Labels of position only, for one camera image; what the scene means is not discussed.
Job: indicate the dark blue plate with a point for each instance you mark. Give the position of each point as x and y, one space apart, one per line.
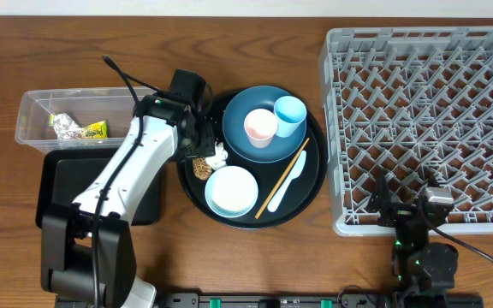
258 97

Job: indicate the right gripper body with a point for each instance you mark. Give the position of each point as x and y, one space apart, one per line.
397 214

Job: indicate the clear plastic bin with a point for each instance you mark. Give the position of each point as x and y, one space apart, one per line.
85 106

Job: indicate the grey dishwasher rack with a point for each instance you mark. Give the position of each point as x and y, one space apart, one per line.
409 103

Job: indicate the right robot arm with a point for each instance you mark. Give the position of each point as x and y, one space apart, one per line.
425 269

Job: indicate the pink cup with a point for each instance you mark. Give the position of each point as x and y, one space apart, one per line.
260 126

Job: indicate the yellow foil snack wrapper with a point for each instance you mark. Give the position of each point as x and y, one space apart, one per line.
66 128

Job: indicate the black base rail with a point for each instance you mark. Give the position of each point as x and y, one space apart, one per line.
343 300

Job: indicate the light blue cup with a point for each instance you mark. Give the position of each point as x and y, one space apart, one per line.
290 112

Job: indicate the white tissue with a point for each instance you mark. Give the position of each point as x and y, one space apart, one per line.
218 160

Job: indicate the brown cookie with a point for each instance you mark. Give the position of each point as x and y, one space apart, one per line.
201 169

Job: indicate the wooden chopstick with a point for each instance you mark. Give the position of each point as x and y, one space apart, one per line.
281 179

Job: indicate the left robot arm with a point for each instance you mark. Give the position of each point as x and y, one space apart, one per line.
87 252

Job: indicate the light blue bowl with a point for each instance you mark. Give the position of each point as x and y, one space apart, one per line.
231 192

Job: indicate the white plastic knife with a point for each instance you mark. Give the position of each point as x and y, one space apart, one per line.
294 173

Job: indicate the round black tray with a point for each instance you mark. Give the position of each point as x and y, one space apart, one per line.
301 192

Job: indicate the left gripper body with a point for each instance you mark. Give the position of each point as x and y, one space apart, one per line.
206 143

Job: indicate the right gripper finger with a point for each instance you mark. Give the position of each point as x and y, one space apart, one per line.
380 197
431 178

